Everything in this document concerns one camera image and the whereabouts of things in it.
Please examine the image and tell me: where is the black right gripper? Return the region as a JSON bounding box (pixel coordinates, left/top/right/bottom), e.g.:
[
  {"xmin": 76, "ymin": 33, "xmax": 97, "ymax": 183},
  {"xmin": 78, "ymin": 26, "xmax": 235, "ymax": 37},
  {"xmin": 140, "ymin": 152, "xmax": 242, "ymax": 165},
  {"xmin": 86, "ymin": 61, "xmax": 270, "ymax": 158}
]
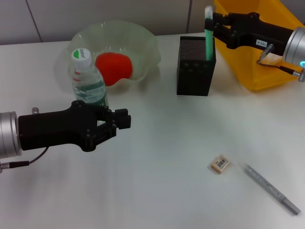
[{"xmin": 204, "ymin": 11, "xmax": 295, "ymax": 52}]

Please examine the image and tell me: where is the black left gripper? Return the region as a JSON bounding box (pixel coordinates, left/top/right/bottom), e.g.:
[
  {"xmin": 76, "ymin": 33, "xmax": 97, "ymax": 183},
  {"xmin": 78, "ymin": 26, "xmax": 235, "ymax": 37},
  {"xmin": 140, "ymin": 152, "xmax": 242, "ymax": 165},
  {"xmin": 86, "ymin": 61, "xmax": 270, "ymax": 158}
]
[{"xmin": 18, "ymin": 100, "xmax": 132, "ymax": 153}]

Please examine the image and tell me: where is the mint green utility knife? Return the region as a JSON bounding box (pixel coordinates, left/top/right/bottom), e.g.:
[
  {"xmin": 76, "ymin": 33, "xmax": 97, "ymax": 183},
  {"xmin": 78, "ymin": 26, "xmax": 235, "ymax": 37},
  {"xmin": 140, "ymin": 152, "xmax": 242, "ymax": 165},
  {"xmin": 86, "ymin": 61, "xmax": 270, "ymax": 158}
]
[{"xmin": 204, "ymin": 6, "xmax": 214, "ymax": 62}]

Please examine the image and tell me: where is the clear water bottle green label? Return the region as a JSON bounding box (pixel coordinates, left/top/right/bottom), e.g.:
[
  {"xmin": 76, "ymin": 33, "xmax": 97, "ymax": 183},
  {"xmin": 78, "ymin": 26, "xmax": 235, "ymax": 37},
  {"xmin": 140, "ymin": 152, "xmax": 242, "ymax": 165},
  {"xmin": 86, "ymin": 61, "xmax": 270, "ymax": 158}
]
[{"xmin": 70, "ymin": 47, "xmax": 109, "ymax": 107}]

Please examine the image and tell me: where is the orange fruit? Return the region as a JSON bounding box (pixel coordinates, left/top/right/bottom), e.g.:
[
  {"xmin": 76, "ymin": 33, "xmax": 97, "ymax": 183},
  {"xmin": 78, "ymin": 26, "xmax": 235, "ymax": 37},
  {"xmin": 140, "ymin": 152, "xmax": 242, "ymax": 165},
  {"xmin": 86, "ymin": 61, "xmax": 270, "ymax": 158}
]
[{"xmin": 95, "ymin": 52, "xmax": 133, "ymax": 87}]

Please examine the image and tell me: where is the beige eraser with barcode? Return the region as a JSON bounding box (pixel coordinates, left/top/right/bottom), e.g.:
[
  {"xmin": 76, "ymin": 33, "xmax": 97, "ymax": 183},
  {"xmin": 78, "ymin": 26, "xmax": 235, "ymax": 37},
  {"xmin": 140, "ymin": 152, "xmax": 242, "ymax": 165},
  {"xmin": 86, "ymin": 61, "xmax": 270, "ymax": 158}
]
[{"xmin": 211, "ymin": 154, "xmax": 232, "ymax": 174}]

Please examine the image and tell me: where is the grey pen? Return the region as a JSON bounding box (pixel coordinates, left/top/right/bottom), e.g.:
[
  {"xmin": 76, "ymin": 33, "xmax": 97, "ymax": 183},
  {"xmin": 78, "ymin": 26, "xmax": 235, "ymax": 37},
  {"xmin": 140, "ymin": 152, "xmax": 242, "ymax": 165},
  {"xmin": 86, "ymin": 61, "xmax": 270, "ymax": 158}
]
[{"xmin": 244, "ymin": 164, "xmax": 302, "ymax": 216}]

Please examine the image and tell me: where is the black mesh pen holder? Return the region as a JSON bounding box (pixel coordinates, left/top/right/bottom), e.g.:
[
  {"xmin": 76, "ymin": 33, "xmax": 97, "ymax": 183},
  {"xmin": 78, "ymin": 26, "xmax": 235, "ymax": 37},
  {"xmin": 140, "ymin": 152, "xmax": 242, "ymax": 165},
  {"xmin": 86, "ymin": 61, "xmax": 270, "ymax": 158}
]
[{"xmin": 176, "ymin": 35, "xmax": 217, "ymax": 97}]

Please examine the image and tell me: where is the pale green glass fruit plate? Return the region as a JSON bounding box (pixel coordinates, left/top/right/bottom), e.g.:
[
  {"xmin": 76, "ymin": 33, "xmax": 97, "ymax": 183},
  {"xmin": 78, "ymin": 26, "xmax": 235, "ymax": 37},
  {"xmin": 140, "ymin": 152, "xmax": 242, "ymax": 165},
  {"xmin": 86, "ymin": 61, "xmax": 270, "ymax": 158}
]
[{"xmin": 56, "ymin": 21, "xmax": 162, "ymax": 92}]

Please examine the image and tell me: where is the yellow plastic bin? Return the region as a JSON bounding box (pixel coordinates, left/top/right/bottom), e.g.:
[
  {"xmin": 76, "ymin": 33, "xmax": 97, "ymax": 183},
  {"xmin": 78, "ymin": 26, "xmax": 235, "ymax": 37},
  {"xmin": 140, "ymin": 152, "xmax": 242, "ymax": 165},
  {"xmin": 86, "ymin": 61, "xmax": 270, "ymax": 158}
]
[{"xmin": 212, "ymin": 0, "xmax": 305, "ymax": 93}]

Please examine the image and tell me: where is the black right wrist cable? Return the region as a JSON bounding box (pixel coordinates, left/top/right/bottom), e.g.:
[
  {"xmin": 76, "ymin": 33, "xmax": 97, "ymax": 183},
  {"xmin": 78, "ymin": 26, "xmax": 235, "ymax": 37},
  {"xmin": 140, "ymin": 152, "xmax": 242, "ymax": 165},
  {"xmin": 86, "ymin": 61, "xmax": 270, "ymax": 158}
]
[{"xmin": 256, "ymin": 44, "xmax": 305, "ymax": 83}]

